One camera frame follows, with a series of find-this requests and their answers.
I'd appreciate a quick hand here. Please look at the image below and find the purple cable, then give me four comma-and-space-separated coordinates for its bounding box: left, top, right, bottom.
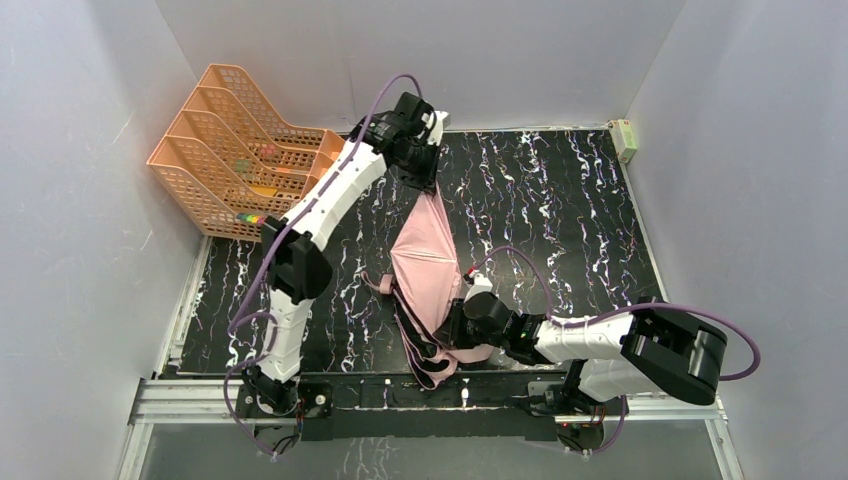
467, 246, 763, 456
221, 72, 424, 458

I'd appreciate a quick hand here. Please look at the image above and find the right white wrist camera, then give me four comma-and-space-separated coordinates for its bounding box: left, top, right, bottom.
464, 267, 493, 300

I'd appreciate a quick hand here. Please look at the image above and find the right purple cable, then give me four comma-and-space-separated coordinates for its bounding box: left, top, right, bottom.
467, 246, 763, 456

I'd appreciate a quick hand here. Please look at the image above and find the colourful marker set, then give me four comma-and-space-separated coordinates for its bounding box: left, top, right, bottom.
236, 213, 267, 226

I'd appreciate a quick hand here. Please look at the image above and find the orange plastic file organizer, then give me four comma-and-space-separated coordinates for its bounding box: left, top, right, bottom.
147, 64, 344, 242

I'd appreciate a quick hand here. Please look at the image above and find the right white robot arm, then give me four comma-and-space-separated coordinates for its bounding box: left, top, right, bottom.
436, 292, 727, 405

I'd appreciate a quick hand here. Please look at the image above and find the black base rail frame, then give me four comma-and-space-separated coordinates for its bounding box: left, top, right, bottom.
125, 370, 730, 458

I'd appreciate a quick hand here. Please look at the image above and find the white green wall socket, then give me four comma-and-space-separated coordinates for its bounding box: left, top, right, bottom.
608, 119, 639, 164

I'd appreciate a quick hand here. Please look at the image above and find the pink and black folding umbrella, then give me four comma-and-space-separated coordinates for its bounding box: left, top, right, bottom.
360, 190, 494, 390

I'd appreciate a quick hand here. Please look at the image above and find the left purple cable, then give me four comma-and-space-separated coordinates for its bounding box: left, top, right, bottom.
221, 72, 424, 458

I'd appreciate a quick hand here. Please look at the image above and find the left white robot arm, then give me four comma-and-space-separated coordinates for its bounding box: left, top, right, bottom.
242, 92, 450, 416

